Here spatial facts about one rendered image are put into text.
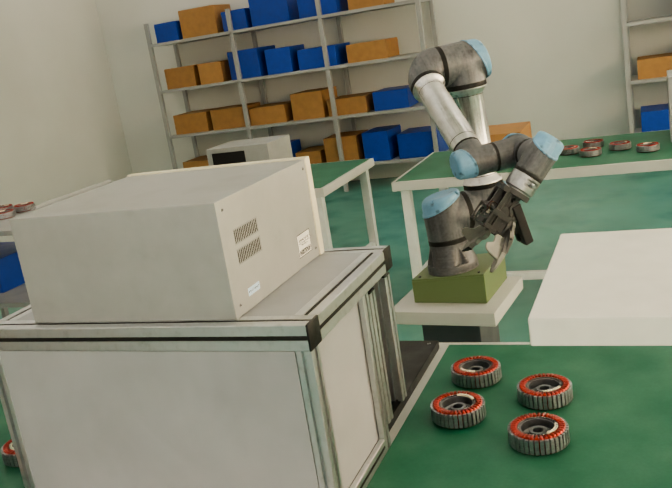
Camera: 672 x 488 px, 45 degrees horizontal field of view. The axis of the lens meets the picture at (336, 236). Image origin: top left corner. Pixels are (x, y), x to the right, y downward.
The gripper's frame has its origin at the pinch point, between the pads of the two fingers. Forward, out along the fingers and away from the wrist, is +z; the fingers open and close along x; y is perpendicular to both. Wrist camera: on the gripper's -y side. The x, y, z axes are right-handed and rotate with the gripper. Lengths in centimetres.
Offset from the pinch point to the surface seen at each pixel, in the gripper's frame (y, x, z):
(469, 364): 0.3, 19.3, 19.7
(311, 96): -160, -626, -20
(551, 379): -5.0, 37.8, 10.8
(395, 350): 23.0, 24.8, 23.2
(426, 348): 1.2, 3.2, 24.4
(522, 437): 10, 56, 20
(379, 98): -204, -578, -54
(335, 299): 53, 46, 15
